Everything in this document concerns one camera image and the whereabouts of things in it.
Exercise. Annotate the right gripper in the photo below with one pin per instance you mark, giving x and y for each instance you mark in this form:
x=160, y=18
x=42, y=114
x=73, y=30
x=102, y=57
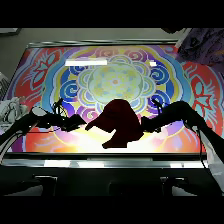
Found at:
x=152, y=124

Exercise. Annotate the silver frame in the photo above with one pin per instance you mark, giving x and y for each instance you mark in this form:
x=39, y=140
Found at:
x=110, y=164

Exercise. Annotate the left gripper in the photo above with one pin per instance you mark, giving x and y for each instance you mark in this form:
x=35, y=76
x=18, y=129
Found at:
x=75, y=121

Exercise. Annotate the purple garment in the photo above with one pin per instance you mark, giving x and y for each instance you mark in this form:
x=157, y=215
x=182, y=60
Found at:
x=203, y=45

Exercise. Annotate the dark red garment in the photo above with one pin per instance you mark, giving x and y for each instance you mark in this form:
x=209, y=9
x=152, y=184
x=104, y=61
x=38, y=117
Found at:
x=121, y=123

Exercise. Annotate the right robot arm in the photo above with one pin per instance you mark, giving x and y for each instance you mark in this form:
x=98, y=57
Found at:
x=186, y=113

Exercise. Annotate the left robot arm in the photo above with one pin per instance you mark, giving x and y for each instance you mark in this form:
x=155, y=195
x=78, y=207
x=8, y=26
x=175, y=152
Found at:
x=36, y=120

